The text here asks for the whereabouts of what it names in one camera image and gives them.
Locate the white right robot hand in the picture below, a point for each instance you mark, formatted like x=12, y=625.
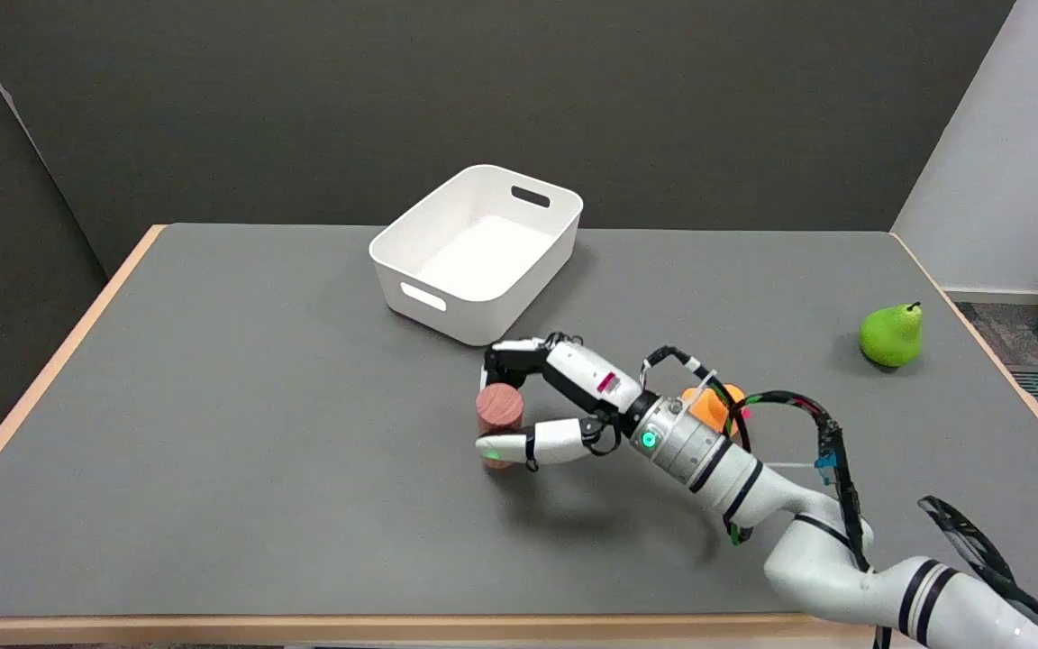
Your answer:
x=578, y=370

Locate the brown wooden cylinder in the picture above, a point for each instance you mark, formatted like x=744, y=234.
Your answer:
x=498, y=413

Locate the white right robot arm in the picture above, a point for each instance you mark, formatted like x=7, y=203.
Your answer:
x=807, y=541

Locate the white plastic box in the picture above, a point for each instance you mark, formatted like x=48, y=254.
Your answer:
x=480, y=252

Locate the orange fruit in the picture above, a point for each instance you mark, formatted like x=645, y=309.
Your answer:
x=708, y=406

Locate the green pear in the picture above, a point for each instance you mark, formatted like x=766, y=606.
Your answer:
x=891, y=336

